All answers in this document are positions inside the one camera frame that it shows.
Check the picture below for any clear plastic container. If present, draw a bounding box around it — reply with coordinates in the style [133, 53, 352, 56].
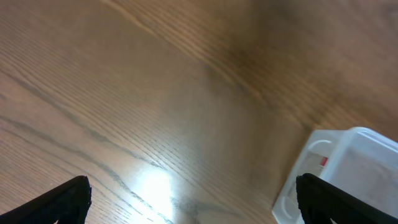
[272, 127, 397, 223]

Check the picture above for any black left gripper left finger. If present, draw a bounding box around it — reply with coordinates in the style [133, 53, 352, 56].
[1, 175, 91, 224]

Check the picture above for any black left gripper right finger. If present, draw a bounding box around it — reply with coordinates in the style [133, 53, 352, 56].
[295, 173, 397, 224]

